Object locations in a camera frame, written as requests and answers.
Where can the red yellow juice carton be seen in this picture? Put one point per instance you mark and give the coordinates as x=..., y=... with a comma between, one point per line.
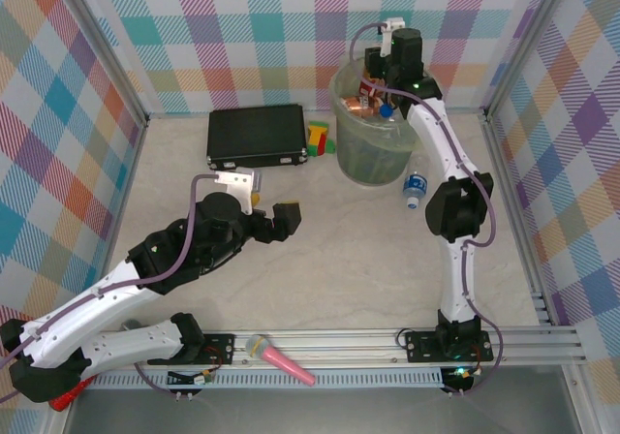
x=370, y=87

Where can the copper Nescafe bottle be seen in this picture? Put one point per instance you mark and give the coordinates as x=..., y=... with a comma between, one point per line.
x=358, y=104

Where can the clear bottle dark blue label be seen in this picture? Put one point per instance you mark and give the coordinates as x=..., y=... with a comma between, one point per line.
x=386, y=111

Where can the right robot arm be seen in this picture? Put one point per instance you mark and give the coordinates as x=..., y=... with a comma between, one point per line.
x=450, y=284

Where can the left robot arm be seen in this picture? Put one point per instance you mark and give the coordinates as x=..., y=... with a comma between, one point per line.
x=131, y=344

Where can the mesh waste bin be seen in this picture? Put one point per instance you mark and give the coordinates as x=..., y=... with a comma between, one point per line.
x=368, y=163

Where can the black hard case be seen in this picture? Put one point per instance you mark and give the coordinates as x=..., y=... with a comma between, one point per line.
x=257, y=133

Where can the colourful toy block stack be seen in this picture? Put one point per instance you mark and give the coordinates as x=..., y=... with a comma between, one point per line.
x=317, y=138

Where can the small bottle blue label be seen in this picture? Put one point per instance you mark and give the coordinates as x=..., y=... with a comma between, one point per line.
x=416, y=184

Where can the small circuit board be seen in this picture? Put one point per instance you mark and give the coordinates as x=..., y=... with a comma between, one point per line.
x=201, y=380
x=460, y=372

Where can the pink toy microphone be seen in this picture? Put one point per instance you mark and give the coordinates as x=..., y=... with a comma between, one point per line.
x=286, y=363

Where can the red glitter stick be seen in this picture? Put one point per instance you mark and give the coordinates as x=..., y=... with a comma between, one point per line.
x=68, y=397

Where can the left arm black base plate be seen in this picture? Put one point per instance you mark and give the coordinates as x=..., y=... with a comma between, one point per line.
x=220, y=347

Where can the aluminium frame floor rail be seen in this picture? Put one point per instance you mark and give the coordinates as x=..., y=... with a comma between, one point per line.
x=514, y=211
x=137, y=138

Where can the aluminium frame post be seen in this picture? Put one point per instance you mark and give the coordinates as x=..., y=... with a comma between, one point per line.
x=97, y=41
x=533, y=37

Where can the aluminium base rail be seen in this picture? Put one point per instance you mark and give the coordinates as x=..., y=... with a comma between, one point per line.
x=339, y=351

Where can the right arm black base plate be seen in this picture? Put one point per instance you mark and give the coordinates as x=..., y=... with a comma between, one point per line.
x=419, y=347

